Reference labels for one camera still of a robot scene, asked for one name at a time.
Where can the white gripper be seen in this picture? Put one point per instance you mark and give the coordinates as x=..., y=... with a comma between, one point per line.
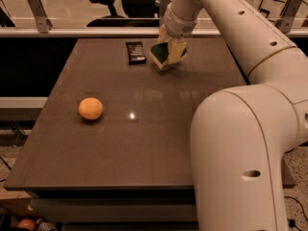
x=176, y=27

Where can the green and yellow sponge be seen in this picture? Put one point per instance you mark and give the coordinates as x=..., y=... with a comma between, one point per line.
x=159, y=54

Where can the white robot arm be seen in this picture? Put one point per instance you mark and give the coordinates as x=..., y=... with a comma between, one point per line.
x=239, y=135

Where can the black rxbar chocolate packet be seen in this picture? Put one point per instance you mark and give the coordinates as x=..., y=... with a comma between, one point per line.
x=136, y=53

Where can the black office chair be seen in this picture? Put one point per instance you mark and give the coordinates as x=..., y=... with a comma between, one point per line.
x=137, y=13

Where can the orange fruit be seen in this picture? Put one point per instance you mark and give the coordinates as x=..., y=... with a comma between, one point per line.
x=90, y=108

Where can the wooden stool in background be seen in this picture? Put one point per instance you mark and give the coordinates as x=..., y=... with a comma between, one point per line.
x=272, y=9

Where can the orange object under table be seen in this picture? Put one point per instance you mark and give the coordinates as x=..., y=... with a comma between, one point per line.
x=27, y=223

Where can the middle metal railing bracket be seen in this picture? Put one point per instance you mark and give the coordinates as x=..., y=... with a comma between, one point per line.
x=164, y=0

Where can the metal railing bracket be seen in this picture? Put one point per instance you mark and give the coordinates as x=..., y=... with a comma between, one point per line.
x=43, y=23
x=287, y=17
x=164, y=0

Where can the right metal railing bracket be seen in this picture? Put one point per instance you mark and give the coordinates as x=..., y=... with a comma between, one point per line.
x=287, y=17

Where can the left metal railing bracket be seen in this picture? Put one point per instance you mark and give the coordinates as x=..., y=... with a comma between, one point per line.
x=43, y=23

